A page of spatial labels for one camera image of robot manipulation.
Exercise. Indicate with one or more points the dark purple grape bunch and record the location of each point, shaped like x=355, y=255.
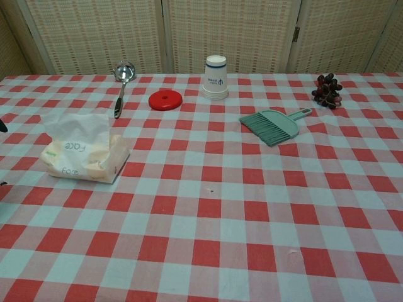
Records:
x=327, y=91

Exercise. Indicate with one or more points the facial tissue pack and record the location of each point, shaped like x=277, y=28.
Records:
x=94, y=160

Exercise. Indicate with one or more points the stack of white paper cups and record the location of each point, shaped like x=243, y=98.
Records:
x=215, y=80

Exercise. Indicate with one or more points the green small hand brush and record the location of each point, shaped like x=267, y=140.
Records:
x=264, y=126

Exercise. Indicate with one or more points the red white checkered tablecloth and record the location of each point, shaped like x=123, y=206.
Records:
x=220, y=204

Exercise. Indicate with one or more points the woven folding screen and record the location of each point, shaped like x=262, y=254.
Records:
x=220, y=34

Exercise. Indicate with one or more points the green small dustpan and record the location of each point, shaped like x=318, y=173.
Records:
x=291, y=121

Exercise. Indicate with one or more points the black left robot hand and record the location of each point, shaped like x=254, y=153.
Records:
x=2, y=126

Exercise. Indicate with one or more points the red round plastic lid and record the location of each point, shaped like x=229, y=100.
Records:
x=165, y=100

